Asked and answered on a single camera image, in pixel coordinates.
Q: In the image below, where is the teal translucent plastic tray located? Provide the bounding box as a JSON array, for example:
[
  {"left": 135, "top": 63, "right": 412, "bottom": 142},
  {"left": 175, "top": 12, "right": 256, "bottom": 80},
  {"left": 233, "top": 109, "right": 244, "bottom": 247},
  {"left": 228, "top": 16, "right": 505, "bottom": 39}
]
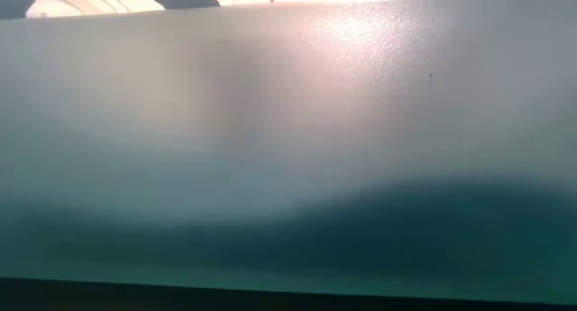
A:
[{"left": 0, "top": 0, "right": 577, "bottom": 306}]

